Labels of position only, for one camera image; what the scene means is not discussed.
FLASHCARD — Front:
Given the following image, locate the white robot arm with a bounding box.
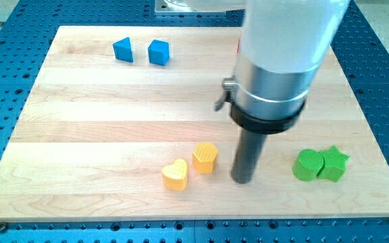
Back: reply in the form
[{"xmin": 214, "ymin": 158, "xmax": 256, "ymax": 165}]
[{"xmin": 187, "ymin": 0, "xmax": 350, "ymax": 184}]

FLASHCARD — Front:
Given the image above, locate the blue triangle block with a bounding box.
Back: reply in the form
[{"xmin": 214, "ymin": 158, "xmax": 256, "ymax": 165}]
[{"xmin": 113, "ymin": 37, "xmax": 134, "ymax": 63}]

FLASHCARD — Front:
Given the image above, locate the yellow hexagon block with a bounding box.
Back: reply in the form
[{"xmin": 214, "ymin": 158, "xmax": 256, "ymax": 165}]
[{"xmin": 192, "ymin": 142, "xmax": 219, "ymax": 174}]

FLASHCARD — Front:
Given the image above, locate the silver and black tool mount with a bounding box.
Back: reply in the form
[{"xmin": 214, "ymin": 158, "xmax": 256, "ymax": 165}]
[{"xmin": 215, "ymin": 53, "xmax": 318, "ymax": 135}]

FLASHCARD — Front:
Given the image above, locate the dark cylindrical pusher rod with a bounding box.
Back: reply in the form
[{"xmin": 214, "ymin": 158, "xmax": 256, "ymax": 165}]
[{"xmin": 231, "ymin": 130, "xmax": 267, "ymax": 184}]

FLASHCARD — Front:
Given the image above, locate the red block behind arm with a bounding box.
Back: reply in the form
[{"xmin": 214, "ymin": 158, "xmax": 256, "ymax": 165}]
[{"xmin": 236, "ymin": 36, "xmax": 241, "ymax": 54}]

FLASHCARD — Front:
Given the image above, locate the green cylinder block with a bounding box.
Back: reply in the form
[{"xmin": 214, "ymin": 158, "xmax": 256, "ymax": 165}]
[{"xmin": 292, "ymin": 149, "xmax": 324, "ymax": 182}]

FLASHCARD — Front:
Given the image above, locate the wooden board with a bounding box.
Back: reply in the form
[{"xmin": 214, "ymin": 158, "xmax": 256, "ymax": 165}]
[{"xmin": 0, "ymin": 26, "xmax": 389, "ymax": 222}]

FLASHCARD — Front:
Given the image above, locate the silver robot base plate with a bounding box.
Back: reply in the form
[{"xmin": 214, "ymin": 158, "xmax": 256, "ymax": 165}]
[{"xmin": 154, "ymin": 0, "xmax": 228, "ymax": 14}]

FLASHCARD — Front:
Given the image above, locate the yellow heart block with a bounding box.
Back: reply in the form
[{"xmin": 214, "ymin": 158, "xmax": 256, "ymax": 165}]
[{"xmin": 161, "ymin": 159, "xmax": 188, "ymax": 191}]

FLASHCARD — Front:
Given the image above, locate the green star block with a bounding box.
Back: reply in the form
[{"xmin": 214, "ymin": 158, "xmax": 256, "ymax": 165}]
[{"xmin": 317, "ymin": 146, "xmax": 350, "ymax": 182}]

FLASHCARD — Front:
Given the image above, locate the blue cube block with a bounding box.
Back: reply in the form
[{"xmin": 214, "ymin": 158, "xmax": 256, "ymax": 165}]
[{"xmin": 148, "ymin": 40, "xmax": 170, "ymax": 66}]

